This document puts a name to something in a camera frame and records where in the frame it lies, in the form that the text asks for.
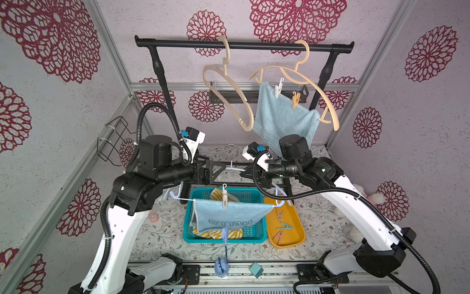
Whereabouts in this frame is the light blue hanger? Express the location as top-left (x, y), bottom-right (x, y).
top-left (179, 143), bottom-right (292, 205)

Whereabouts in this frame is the yellow striped towel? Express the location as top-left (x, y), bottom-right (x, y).
top-left (191, 188), bottom-right (244, 240)

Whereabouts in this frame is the peach pink clothespin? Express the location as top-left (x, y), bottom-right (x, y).
top-left (276, 208), bottom-right (283, 222)

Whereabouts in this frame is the blue hello towel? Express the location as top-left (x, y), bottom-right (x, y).
top-left (190, 199), bottom-right (274, 233)

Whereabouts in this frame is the cream plastic hanger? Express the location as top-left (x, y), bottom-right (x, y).
top-left (202, 35), bottom-right (255, 132)

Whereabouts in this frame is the green clothespin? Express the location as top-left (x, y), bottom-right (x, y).
top-left (277, 225), bottom-right (293, 230)

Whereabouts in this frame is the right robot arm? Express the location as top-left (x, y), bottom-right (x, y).
top-left (242, 134), bottom-right (441, 294)

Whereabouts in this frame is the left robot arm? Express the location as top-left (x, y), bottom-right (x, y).
top-left (69, 102), bottom-right (226, 294)

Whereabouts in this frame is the beige plastic hanger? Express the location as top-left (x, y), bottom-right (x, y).
top-left (251, 40), bottom-right (354, 131)

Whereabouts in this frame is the teal plastic basket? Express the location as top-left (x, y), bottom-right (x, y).
top-left (183, 187), bottom-right (267, 244)

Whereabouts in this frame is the teal plain towel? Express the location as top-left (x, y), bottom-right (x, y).
top-left (253, 82), bottom-right (320, 154)

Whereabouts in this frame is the yellow plastic tray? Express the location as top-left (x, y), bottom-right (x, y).
top-left (266, 204), bottom-right (306, 249)

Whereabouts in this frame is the orange clothespin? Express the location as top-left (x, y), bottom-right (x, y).
top-left (292, 91), bottom-right (301, 110)

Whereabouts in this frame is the white clothespin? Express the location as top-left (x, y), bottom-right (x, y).
top-left (275, 78), bottom-right (284, 99)

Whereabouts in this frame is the small teal cube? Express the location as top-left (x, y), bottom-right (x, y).
top-left (249, 263), bottom-right (264, 279)

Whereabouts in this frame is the white teddy bear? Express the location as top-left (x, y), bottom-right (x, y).
top-left (324, 181), bottom-right (399, 251)

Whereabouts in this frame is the black clothes rack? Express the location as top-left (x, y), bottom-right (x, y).
top-left (135, 36), bottom-right (354, 132)

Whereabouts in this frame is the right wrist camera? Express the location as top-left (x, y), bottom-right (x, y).
top-left (242, 142), bottom-right (273, 160)

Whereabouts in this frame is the black wire wall rack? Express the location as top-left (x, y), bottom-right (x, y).
top-left (96, 116), bottom-right (135, 168)

